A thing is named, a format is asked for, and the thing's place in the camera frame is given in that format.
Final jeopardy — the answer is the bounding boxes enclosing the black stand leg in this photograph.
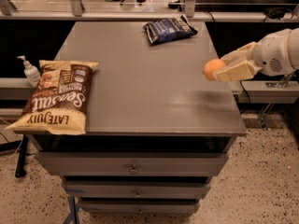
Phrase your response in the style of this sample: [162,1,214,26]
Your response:
[15,135,28,178]

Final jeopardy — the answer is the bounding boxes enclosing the black cable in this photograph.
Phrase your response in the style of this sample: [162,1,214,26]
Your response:
[238,80,252,105]

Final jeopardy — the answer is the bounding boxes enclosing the brown yellow chip bag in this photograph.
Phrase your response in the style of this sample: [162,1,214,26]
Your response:
[7,60,98,135]

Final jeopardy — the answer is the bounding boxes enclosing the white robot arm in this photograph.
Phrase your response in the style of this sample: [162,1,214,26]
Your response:
[212,28,299,82]

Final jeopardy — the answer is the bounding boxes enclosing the grey drawer cabinet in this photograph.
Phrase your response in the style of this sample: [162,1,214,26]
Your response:
[29,21,246,214]

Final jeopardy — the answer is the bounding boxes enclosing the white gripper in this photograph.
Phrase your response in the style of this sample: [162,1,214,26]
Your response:
[213,29,295,82]

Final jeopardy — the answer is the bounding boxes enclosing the blue chip bag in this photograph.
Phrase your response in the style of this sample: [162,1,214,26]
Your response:
[143,15,197,45]

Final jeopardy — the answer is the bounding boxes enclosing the orange fruit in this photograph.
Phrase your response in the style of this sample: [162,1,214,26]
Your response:
[203,59,225,80]

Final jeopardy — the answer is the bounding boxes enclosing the clear pump sanitizer bottle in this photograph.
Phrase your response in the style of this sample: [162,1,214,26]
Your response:
[18,56,40,87]

